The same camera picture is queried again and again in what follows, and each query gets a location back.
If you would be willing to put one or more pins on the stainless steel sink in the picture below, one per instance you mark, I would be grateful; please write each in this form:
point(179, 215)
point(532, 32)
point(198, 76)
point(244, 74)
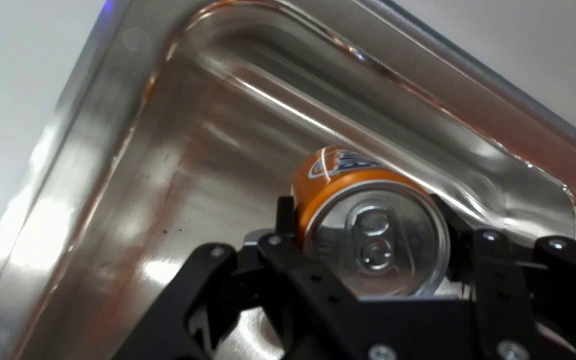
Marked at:
point(200, 172)

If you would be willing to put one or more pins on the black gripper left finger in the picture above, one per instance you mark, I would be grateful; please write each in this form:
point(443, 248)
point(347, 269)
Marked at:
point(300, 286)

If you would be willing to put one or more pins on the orange soda can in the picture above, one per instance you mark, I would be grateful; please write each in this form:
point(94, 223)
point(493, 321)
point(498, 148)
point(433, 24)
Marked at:
point(368, 226)

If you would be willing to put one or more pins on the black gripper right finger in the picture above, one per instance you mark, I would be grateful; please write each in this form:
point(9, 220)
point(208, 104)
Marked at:
point(514, 286)

